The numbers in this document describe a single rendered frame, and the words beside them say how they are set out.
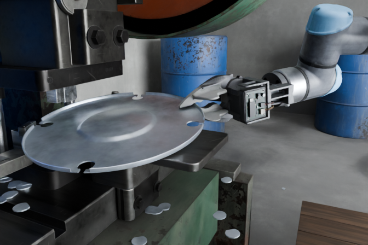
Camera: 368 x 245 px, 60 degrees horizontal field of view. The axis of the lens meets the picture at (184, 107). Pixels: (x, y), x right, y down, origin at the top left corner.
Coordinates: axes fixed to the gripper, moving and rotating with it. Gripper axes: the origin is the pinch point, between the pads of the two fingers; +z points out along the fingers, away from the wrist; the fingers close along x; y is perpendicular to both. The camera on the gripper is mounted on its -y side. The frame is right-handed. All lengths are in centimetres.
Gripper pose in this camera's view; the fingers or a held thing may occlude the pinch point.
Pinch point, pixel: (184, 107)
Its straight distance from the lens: 58.4
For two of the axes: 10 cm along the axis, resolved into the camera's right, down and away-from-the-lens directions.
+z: -8.9, 2.1, -4.1
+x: 0.9, 9.5, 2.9
